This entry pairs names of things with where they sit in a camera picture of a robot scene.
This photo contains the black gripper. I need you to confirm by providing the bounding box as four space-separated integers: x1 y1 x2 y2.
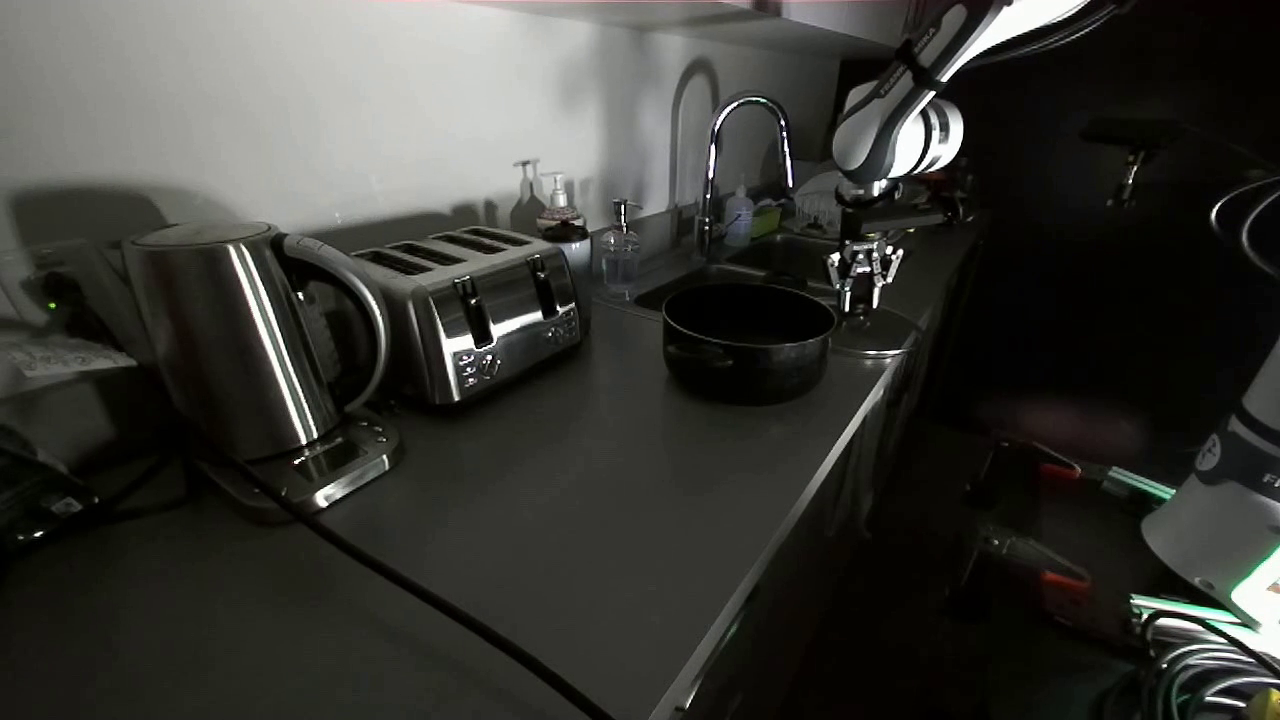
825 229 911 319

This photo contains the chrome arched faucet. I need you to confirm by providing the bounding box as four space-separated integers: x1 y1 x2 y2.
702 88 804 254

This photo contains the small clear bottle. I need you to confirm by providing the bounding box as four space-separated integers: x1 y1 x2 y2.
606 197 639 295

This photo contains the clear glass jar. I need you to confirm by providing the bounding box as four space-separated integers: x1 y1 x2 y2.
535 171 596 265

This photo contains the red green hand tool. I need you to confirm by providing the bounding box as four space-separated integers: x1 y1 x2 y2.
1031 448 1185 508

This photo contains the red black power tool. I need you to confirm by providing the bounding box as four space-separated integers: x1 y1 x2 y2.
970 514 1138 641

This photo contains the clear glass bottle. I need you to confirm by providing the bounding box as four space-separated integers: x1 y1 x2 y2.
509 155 553 241

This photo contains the stainless steel four-slot toaster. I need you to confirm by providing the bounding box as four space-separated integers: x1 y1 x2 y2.
346 221 594 410

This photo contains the white grey machine base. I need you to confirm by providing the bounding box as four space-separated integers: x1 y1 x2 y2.
1138 330 1280 626

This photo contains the kettle power base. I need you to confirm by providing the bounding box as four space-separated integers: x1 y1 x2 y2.
196 407 403 521

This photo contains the stainless steel electric kettle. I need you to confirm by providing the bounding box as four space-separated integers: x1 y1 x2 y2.
120 221 391 469

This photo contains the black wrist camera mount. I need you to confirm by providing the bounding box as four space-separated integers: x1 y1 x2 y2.
834 178 961 247

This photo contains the black pot with handles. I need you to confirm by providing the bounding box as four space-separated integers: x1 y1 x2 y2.
660 272 843 407

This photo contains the bundle of cables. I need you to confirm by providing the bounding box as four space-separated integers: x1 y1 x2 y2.
1128 594 1280 720

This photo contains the black power cable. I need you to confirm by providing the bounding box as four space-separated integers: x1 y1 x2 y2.
196 456 622 720

